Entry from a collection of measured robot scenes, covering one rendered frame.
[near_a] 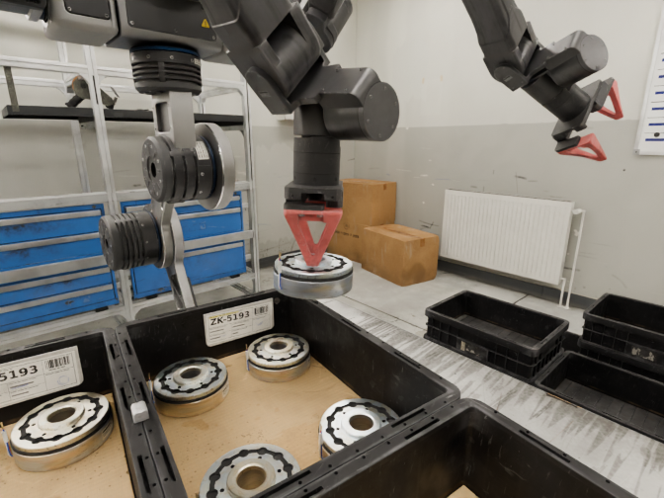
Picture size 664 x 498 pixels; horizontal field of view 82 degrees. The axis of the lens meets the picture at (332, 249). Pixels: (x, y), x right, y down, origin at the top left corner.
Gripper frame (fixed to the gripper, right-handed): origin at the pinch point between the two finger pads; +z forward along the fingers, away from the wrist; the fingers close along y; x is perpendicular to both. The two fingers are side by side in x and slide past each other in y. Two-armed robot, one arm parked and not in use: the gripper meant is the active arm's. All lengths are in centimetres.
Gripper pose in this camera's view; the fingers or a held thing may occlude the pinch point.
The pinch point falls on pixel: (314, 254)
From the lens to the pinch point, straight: 50.0
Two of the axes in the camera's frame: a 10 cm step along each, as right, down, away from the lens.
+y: 0.4, -2.7, 9.6
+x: -10.0, -0.5, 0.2
